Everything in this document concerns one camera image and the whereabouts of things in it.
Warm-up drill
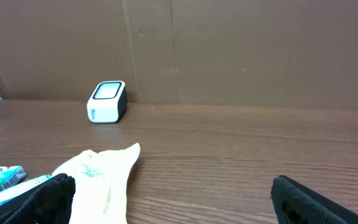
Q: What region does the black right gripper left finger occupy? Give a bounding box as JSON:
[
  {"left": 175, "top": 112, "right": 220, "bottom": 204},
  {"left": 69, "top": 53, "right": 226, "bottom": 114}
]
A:
[{"left": 0, "top": 174, "right": 76, "bottom": 224}]

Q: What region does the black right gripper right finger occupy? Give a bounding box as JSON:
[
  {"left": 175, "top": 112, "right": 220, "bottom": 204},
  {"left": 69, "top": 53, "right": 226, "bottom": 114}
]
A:
[{"left": 270, "top": 175, "right": 358, "bottom": 224}]

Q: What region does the green toilet tissue wipes pack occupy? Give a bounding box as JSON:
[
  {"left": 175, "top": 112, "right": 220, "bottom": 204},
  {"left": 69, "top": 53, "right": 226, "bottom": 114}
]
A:
[{"left": 0, "top": 174, "right": 52, "bottom": 206}]

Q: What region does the beige clear plastic pouch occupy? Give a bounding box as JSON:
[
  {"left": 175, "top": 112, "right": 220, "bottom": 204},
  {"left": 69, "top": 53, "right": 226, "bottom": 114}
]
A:
[{"left": 52, "top": 143, "right": 140, "bottom": 224}]

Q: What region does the teal Kleenex tissue pack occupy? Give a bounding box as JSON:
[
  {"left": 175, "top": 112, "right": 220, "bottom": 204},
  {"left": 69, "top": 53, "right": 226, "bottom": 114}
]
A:
[{"left": 0, "top": 166, "right": 27, "bottom": 191}]

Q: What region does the white barcode scanner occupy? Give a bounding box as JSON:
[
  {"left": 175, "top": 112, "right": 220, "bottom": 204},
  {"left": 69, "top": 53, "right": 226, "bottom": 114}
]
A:
[{"left": 86, "top": 80, "right": 128, "bottom": 123}]

